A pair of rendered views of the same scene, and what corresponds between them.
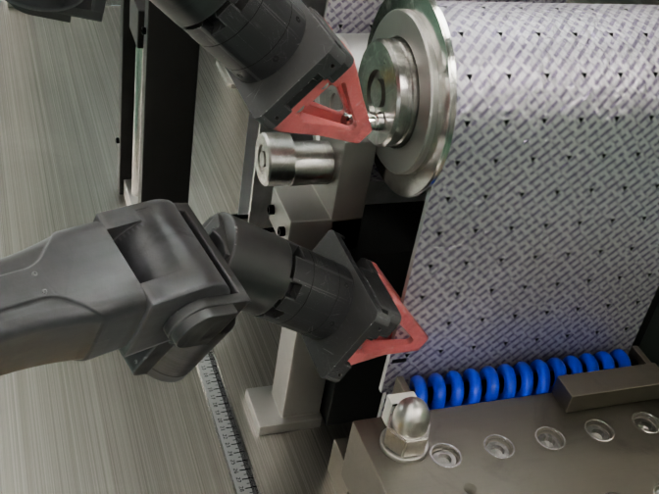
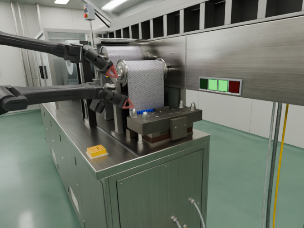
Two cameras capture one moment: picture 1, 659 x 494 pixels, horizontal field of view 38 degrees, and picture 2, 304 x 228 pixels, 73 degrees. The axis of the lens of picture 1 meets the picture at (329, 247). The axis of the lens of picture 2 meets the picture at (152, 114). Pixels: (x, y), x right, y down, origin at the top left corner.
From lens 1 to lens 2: 59 cm
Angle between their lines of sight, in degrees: 22
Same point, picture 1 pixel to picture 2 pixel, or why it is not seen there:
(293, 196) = not seen: hidden behind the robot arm
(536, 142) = (139, 73)
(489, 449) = not seen: hidden behind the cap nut
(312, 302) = (116, 97)
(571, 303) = (152, 99)
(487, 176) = (134, 78)
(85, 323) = (87, 90)
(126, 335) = (92, 94)
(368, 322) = (124, 97)
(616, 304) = (159, 99)
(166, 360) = (98, 108)
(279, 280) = (111, 93)
